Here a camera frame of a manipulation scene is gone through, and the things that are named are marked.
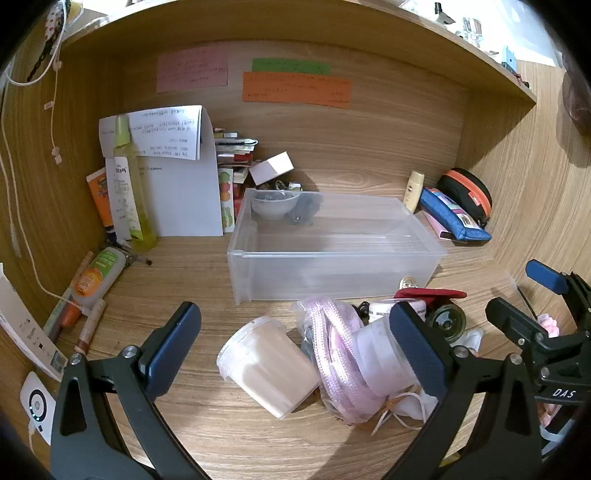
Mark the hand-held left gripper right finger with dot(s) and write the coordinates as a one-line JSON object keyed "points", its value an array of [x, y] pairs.
{"points": [[415, 350]]}

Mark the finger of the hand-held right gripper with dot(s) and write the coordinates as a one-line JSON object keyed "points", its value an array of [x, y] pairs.
{"points": [[547, 274], [512, 323]]}

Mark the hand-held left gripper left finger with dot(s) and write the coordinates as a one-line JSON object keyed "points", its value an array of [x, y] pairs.
{"points": [[173, 346]]}

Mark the plastic cup with beige content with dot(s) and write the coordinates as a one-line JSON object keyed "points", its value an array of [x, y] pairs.
{"points": [[268, 364]]}

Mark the clear plastic storage box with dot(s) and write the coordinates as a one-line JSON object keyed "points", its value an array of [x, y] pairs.
{"points": [[323, 272]]}

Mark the wooden desktop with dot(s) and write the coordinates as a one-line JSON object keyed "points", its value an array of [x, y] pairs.
{"points": [[194, 415]]}

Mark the thin black pen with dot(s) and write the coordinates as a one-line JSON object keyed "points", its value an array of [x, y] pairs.
{"points": [[527, 302]]}

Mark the pink fluffy object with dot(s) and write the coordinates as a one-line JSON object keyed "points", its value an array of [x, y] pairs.
{"points": [[549, 325]]}

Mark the translucent plastic cup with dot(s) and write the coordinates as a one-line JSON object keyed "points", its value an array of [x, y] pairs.
{"points": [[378, 355]]}

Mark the black round jar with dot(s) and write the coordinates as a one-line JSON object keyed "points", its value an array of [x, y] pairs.
{"points": [[447, 323]]}

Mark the white crumpled tissue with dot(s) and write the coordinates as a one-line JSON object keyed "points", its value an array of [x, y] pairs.
{"points": [[470, 340]]}

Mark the white jar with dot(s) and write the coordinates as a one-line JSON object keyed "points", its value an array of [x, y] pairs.
{"points": [[383, 311]]}

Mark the red cloth pouch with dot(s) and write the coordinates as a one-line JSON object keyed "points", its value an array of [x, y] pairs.
{"points": [[434, 295]]}

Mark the pink lip tube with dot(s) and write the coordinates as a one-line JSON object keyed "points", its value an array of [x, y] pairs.
{"points": [[91, 325]]}

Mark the black metal clip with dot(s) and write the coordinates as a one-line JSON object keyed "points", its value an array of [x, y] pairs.
{"points": [[129, 254]]}

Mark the blue zip pouch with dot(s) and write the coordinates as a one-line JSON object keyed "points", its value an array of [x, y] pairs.
{"points": [[455, 219]]}

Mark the black case orange zipper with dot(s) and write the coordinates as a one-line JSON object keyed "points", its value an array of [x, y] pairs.
{"points": [[466, 189]]}

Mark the pink booklet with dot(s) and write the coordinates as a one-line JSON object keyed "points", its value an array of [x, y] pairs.
{"points": [[436, 226]]}

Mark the white paper sheet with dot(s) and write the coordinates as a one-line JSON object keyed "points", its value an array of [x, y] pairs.
{"points": [[184, 198]]}

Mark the white round-button device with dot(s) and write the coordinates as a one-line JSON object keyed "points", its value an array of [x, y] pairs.
{"points": [[37, 406]]}

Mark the white printed carton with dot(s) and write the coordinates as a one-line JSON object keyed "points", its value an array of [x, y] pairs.
{"points": [[23, 323]]}

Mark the fruit print card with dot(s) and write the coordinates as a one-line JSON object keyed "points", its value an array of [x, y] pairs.
{"points": [[226, 203]]}

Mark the cream sunscreen bottle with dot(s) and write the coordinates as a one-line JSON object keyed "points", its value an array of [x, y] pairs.
{"points": [[413, 191]]}

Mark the white cosmetic tube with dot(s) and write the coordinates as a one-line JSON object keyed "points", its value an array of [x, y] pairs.
{"points": [[117, 194]]}

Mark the orange tube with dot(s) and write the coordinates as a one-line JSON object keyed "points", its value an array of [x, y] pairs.
{"points": [[99, 194]]}

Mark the white ceramic bowl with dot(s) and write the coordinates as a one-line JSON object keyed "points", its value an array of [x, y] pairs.
{"points": [[274, 205]]}

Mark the dark brown round object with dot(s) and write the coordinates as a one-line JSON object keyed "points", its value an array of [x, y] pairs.
{"points": [[577, 97]]}

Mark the pile of metal trinkets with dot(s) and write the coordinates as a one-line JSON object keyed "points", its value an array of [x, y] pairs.
{"points": [[284, 185]]}

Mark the small white cardboard box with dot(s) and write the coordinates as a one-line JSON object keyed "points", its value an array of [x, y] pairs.
{"points": [[272, 168]]}

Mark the stack of booklets and cards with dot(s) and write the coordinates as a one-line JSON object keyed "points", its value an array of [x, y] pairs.
{"points": [[233, 147]]}

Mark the printed folded paper sheet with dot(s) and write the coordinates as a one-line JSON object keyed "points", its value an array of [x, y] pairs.
{"points": [[166, 131]]}

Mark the small blue shelf object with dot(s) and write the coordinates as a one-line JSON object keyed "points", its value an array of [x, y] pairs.
{"points": [[508, 57]]}

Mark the pink paper note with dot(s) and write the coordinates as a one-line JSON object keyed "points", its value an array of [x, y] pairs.
{"points": [[191, 69]]}

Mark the orange paper note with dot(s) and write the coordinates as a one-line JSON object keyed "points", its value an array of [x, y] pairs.
{"points": [[295, 90]]}

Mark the green paper note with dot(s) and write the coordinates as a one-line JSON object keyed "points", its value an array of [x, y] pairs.
{"points": [[291, 67]]}

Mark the wooden shelf board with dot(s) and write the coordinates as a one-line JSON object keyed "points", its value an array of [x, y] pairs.
{"points": [[323, 23]]}

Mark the patterned cloth item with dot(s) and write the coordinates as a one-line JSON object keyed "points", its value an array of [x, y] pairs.
{"points": [[55, 18]]}

